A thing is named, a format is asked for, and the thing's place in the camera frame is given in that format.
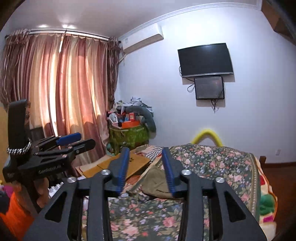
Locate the white air conditioner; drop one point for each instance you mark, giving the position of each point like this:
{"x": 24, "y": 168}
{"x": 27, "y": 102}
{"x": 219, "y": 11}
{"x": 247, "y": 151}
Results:
{"x": 143, "y": 37}

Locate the white wall socket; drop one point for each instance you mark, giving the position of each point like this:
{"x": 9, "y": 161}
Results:
{"x": 277, "y": 153}

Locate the olive green pants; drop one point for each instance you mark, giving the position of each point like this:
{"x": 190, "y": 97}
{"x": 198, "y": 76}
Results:
{"x": 151, "y": 186}

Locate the colourful fleece blanket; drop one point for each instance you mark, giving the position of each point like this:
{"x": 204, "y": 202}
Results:
{"x": 268, "y": 205}

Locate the pink striped curtain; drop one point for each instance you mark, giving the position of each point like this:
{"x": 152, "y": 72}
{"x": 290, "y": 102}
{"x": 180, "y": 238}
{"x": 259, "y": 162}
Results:
{"x": 69, "y": 80}

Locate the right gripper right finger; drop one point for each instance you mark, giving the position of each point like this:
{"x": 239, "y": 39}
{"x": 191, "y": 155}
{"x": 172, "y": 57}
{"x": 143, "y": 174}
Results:
{"x": 229, "y": 218}

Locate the orange jacket sleeve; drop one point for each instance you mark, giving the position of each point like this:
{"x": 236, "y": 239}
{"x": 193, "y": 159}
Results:
{"x": 16, "y": 219}

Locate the person's left hand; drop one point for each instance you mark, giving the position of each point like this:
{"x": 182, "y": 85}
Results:
{"x": 41, "y": 189}

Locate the yellow curved foam bar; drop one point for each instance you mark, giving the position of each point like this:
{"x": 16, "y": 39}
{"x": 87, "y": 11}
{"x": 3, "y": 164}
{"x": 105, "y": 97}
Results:
{"x": 207, "y": 133}

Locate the small black wall monitor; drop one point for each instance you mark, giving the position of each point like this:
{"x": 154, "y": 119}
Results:
{"x": 209, "y": 88}

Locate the dark floral bedspread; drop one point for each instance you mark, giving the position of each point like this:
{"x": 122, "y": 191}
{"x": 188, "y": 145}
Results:
{"x": 158, "y": 219}

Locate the grey stuffed toy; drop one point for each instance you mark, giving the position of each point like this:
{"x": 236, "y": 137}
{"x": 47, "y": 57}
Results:
{"x": 147, "y": 117}

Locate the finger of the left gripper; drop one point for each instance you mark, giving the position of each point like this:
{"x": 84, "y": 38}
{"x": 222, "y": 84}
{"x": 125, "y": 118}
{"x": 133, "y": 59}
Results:
{"x": 82, "y": 146}
{"x": 68, "y": 139}

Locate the orange box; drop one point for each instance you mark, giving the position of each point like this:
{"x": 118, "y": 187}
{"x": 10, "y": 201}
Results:
{"x": 128, "y": 124}

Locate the wooden lap desk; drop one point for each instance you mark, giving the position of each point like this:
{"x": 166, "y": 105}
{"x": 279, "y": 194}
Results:
{"x": 133, "y": 166}

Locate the black wall television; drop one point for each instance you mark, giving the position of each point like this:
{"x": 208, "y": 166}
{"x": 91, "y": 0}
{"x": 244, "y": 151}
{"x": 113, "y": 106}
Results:
{"x": 205, "y": 60}

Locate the wooden wardrobe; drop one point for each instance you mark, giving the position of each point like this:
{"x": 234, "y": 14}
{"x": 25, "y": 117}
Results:
{"x": 281, "y": 17}

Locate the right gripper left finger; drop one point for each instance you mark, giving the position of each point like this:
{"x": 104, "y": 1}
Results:
{"x": 61, "y": 219}

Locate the green storage bag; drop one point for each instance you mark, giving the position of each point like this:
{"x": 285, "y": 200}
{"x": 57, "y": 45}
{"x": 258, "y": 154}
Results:
{"x": 129, "y": 137}

